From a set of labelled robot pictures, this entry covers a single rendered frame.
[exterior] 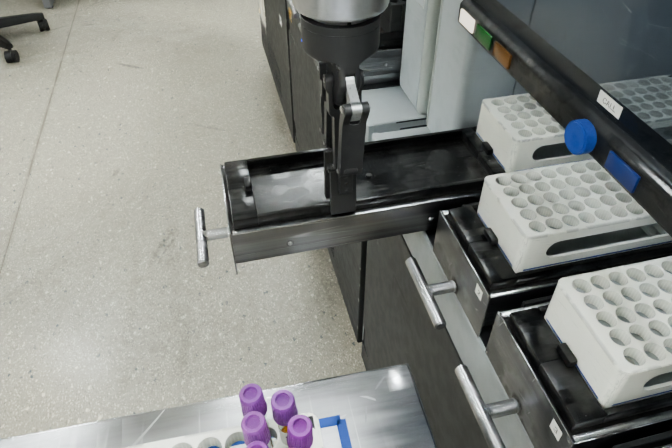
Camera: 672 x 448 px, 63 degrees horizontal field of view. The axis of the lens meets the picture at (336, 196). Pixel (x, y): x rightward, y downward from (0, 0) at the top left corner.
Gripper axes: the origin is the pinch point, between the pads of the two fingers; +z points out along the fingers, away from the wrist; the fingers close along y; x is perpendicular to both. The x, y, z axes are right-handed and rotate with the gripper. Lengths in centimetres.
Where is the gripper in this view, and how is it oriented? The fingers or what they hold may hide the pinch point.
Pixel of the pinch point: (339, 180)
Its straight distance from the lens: 64.0
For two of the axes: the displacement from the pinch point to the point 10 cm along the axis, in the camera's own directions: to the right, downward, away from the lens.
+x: -9.7, 1.6, -1.8
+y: -2.4, -6.3, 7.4
